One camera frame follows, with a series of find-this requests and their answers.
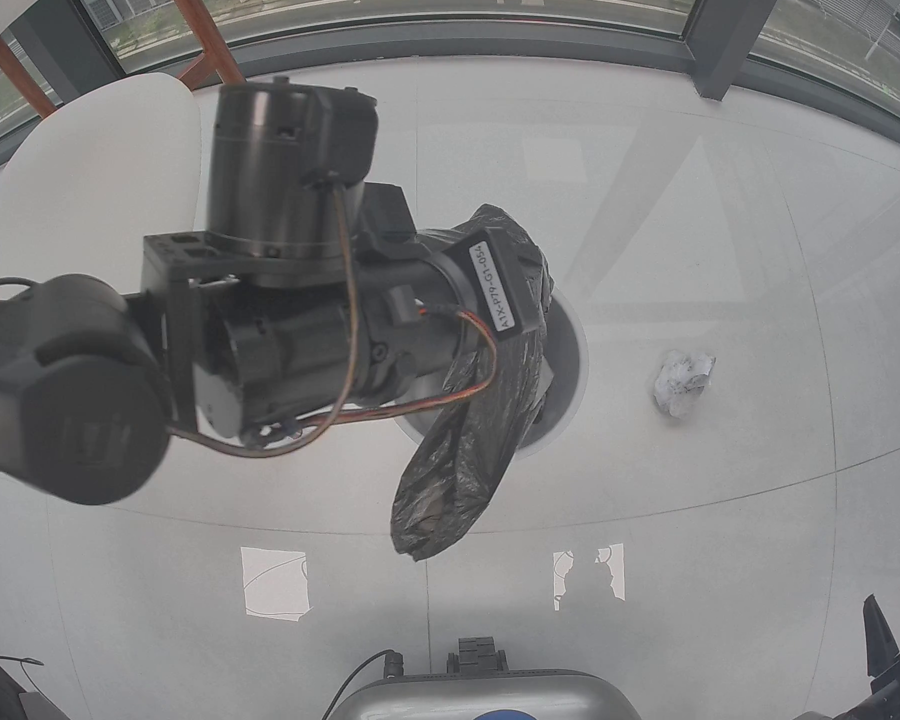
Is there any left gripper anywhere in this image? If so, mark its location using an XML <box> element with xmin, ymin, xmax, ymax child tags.
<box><xmin>193</xmin><ymin>225</ymin><xmax>553</xmax><ymax>439</ymax></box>

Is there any black plastic bag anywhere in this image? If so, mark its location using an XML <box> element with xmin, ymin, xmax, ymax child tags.
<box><xmin>389</xmin><ymin>203</ymin><xmax>561</xmax><ymax>562</ymax></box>

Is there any white paper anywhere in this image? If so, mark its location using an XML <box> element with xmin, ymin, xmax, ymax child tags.
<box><xmin>651</xmin><ymin>349</ymin><xmax>717</xmax><ymax>420</ymax></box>

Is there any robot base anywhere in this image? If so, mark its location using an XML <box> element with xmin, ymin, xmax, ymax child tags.
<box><xmin>336</xmin><ymin>635</ymin><xmax>643</xmax><ymax>720</ymax></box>

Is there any grey trash bin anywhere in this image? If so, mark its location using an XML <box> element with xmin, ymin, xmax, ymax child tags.
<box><xmin>400</xmin><ymin>288</ymin><xmax>591</xmax><ymax>457</ymax></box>

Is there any white cushioned wooden chair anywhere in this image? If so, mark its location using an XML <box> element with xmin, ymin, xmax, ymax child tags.
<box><xmin>0</xmin><ymin>0</ymin><xmax>246</xmax><ymax>287</ymax></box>

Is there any black cable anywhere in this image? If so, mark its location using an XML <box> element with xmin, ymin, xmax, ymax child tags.
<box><xmin>321</xmin><ymin>648</ymin><xmax>407</xmax><ymax>720</ymax></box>

